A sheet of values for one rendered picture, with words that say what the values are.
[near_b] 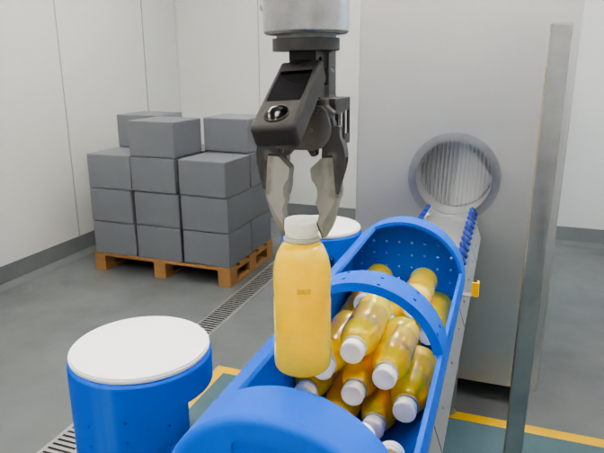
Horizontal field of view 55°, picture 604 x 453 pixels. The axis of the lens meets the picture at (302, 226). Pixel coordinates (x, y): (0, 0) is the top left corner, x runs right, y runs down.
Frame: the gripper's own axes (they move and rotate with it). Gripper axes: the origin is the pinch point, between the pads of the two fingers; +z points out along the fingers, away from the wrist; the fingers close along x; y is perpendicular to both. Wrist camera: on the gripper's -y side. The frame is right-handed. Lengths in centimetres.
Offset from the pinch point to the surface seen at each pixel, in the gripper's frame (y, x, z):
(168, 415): 23, 35, 46
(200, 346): 34, 34, 37
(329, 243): 117, 32, 39
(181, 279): 298, 205, 137
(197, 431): -10.5, 8.7, 21.2
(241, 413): -10.0, 3.6, 18.2
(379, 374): 24.0, -4.3, 30.7
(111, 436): 17, 44, 48
